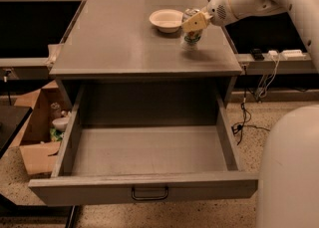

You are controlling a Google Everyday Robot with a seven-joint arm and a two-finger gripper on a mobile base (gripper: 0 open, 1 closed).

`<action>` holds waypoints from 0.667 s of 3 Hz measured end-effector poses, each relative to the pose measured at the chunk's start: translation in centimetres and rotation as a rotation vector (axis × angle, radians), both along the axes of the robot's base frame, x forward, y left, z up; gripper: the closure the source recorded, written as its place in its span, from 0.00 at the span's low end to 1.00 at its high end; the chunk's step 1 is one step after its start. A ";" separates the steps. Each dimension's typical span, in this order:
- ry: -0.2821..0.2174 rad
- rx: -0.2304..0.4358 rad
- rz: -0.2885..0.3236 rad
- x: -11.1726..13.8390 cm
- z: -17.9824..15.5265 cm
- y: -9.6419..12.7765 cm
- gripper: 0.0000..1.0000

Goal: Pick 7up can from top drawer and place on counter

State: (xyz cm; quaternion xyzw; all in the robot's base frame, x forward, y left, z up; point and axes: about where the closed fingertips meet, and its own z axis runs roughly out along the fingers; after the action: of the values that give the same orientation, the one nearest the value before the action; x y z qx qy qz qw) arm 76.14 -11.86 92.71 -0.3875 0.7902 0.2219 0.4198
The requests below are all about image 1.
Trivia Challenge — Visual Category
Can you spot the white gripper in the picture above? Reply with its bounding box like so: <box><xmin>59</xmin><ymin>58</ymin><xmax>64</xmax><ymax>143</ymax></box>
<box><xmin>181</xmin><ymin>0</ymin><xmax>231</xmax><ymax>33</ymax></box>

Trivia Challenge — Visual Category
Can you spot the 7up soda can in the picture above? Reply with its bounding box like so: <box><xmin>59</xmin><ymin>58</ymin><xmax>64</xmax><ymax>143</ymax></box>
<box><xmin>180</xmin><ymin>8</ymin><xmax>202</xmax><ymax>51</ymax></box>

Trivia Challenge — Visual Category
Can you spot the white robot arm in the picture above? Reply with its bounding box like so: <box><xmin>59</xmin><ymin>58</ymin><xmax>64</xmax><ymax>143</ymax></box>
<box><xmin>182</xmin><ymin>0</ymin><xmax>319</xmax><ymax>228</ymax></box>

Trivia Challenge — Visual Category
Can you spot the grey counter cabinet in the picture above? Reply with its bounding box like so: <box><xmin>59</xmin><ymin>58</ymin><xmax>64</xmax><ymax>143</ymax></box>
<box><xmin>51</xmin><ymin>0</ymin><xmax>241</xmax><ymax>101</ymax></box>

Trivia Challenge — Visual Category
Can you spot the open grey top drawer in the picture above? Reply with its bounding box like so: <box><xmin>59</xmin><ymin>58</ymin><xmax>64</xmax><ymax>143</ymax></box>
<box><xmin>29</xmin><ymin>81</ymin><xmax>257</xmax><ymax>206</ymax></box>

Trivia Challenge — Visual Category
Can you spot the white paper bowl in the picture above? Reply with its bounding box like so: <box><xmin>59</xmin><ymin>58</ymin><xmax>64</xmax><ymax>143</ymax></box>
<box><xmin>149</xmin><ymin>9</ymin><xmax>183</xmax><ymax>33</ymax></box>

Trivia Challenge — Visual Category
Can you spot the black power adapter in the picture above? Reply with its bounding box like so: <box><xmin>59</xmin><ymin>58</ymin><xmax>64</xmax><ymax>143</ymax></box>
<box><xmin>250</xmin><ymin>49</ymin><xmax>264</xmax><ymax>61</ymax></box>

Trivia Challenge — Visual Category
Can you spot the white power strip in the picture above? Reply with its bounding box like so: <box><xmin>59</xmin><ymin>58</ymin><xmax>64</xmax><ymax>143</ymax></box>
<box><xmin>281</xmin><ymin>50</ymin><xmax>305</xmax><ymax>60</ymax></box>

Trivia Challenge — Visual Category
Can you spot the white bowl in box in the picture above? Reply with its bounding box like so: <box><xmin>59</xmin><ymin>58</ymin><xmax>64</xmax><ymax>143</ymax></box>
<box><xmin>52</xmin><ymin>117</ymin><xmax>69</xmax><ymax>132</ymax></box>

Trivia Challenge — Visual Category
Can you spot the brown cardboard box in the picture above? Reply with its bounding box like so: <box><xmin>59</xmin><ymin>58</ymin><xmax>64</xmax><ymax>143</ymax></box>
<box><xmin>12</xmin><ymin>81</ymin><xmax>70</xmax><ymax>175</ymax></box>

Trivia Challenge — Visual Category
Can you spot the black table at left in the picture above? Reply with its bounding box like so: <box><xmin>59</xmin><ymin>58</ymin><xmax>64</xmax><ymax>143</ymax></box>
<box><xmin>0</xmin><ymin>106</ymin><xmax>32</xmax><ymax>158</ymax></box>

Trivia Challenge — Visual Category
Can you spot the black floor cable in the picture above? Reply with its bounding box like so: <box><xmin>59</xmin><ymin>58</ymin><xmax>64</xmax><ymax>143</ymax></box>
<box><xmin>230</xmin><ymin>90</ymin><xmax>272</xmax><ymax>146</ymax></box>

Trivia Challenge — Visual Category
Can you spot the black drawer handle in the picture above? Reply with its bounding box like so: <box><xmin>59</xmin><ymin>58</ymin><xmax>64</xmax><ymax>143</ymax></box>
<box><xmin>132</xmin><ymin>186</ymin><xmax>169</xmax><ymax>202</ymax></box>

